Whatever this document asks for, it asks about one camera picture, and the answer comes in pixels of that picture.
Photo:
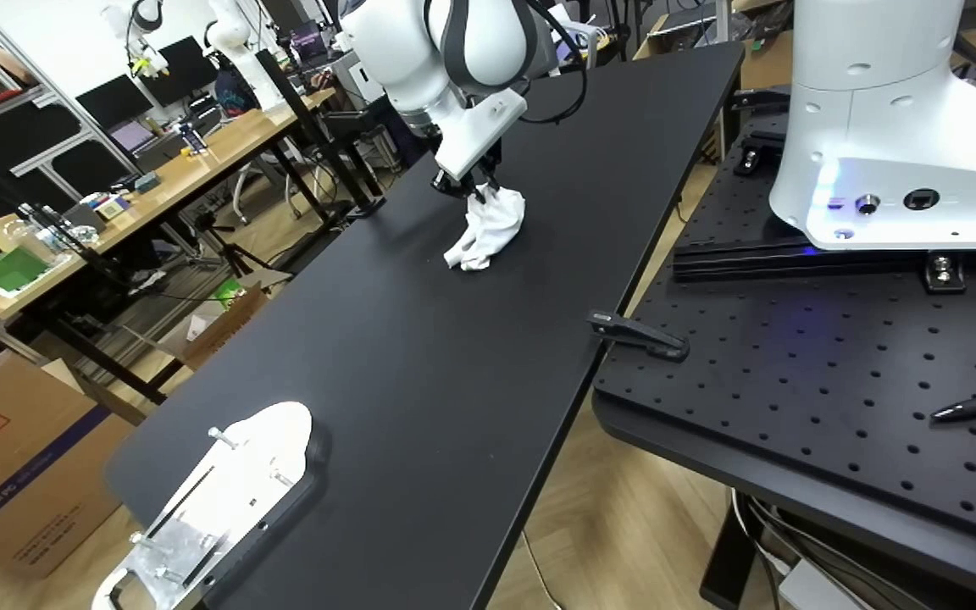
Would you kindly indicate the clear acrylic dish rack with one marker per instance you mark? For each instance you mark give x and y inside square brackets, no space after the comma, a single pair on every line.
[232,491]

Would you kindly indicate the black clamp lever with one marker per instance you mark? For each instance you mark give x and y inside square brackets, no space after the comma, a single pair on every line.
[638,337]

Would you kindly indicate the green object on desk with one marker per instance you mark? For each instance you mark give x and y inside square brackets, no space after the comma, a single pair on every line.
[17,271]

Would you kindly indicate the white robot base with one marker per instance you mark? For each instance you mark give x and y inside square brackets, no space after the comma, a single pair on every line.
[881,137]

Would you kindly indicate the black hanging stand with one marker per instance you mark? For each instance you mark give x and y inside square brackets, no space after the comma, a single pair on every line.
[344,160]

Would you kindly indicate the black perforated mounting board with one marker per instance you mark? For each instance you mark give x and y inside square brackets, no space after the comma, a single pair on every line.
[811,387]

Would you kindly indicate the cardboard box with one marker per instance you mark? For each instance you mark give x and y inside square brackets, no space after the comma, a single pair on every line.
[56,450]

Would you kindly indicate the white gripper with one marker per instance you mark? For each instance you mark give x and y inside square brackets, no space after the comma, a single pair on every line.
[468,130]

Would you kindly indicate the white cloth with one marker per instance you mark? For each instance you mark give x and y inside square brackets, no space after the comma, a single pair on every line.
[492,222]

